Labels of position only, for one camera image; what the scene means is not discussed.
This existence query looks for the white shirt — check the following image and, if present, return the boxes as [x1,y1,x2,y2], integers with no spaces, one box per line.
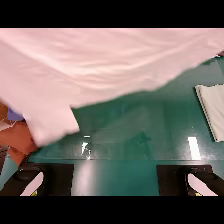
[0,28,224,148]

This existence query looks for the orange-brown garment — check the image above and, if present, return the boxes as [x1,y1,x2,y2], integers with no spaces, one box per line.
[0,102,40,166]

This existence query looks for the purple garment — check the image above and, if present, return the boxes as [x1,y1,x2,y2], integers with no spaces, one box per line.
[6,107,26,122]

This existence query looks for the off-white folded garment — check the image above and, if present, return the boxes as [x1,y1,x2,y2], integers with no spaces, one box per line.
[194,83,224,143]

